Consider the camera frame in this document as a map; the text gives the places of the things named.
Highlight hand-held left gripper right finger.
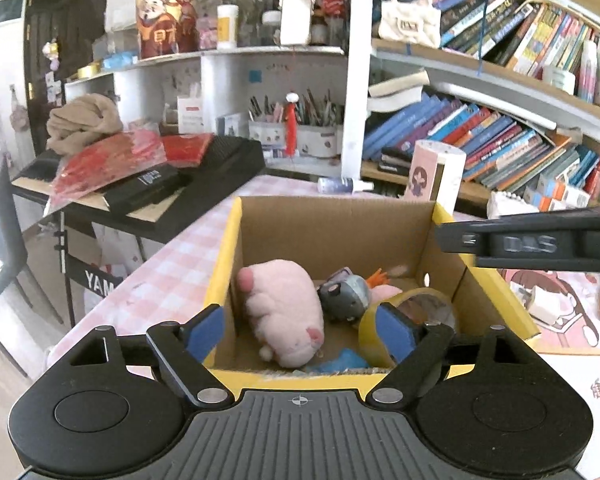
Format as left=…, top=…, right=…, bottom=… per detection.
left=370, top=305, right=533, bottom=406

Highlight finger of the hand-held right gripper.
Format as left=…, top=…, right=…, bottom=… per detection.
left=435, top=208, right=600, bottom=275

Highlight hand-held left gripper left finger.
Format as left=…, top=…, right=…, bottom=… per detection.
left=67, top=304, right=236, bottom=407

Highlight yellow tape roll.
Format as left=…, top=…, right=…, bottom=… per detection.
left=357, top=287, right=458, bottom=369

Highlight pink round plush toy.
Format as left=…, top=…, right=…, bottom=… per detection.
left=370, top=282, right=405, bottom=304

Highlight blue fabric item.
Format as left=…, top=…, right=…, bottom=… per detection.
left=302, top=347, right=371, bottom=375

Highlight grey plush mouse toy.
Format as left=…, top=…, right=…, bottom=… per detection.
left=316, top=267, right=372, bottom=324

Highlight pink plush pig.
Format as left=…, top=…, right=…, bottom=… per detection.
left=236, top=259, right=326, bottom=367

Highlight yellow-edged cardboard box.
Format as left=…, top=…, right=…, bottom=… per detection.
left=200, top=195, right=541, bottom=392

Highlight cartoon girl print mat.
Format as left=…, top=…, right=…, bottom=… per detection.
left=497, top=269, right=600, bottom=357

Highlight white quilted pouch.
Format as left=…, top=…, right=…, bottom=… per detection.
left=486, top=191, right=546, bottom=220

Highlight row of colourful books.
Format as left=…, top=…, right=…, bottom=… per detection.
left=362, top=92, right=600, bottom=212

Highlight white sheet red text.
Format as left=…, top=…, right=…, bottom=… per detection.
left=535, top=352, right=600, bottom=480

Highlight black keyboard stand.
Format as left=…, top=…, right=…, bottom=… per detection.
left=54, top=209, right=147, bottom=328

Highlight pink cartoon carton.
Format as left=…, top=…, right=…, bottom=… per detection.
left=405, top=140, right=467, bottom=211

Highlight black Yamaha keyboard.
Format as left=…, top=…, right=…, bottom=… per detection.
left=105, top=135, right=266, bottom=243

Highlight black flat case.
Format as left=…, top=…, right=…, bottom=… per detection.
left=105, top=166, right=192, bottom=212

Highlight small spray bottle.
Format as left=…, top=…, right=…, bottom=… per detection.
left=317, top=176, right=375, bottom=195

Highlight brown cardboard sheet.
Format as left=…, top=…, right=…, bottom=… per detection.
left=11, top=177, right=182, bottom=223

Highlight red paper packet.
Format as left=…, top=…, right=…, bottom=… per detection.
left=160, top=134, right=215, bottom=167

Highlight beige old book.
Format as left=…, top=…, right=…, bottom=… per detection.
left=369, top=72, right=430, bottom=99
left=367, top=89, right=424, bottom=112

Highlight bagged red paper packets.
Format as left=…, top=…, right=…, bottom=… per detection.
left=49, top=130, right=169, bottom=202

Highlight white pen holder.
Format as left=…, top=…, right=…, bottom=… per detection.
left=297, top=125, right=339, bottom=159
left=248, top=120, right=286, bottom=149

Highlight small blue white box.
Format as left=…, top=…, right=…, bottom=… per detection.
left=216, top=112, right=249, bottom=137

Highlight row of thin books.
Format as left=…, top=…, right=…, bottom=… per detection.
left=430, top=0, right=600, bottom=111

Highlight white box red label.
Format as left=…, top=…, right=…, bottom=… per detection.
left=176, top=96, right=205, bottom=135

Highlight red tassel ornament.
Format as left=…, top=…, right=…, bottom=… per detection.
left=283, top=91, right=301, bottom=157

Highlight dark chair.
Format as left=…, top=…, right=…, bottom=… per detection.
left=0, top=152, right=64, bottom=377

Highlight bunch of pens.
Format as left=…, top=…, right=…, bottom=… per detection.
left=248, top=89, right=344, bottom=129

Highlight white bookshelf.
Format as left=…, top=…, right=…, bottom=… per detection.
left=64, top=0, right=600, bottom=211

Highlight beige folded cloth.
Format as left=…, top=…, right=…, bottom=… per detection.
left=46, top=94, right=126, bottom=157

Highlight cream quilted handbag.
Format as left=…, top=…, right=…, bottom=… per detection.
left=378, top=0, right=442, bottom=50

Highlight light blue packet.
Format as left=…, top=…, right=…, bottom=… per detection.
left=102, top=52, right=140, bottom=70

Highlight dark brown bottle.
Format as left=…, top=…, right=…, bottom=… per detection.
left=312, top=7, right=331, bottom=46

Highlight white bottle yellow label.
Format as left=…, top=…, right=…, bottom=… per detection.
left=216, top=4, right=240, bottom=51

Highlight clear glass jar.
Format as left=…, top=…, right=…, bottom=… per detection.
left=260, top=10, right=284, bottom=46

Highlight fortune god figure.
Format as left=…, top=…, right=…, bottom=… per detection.
left=136, top=0, right=201, bottom=60

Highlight white paper roll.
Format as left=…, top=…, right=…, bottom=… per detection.
left=280, top=0, right=314, bottom=46

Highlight dark wooden door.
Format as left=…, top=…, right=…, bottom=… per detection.
left=22, top=0, right=112, bottom=112

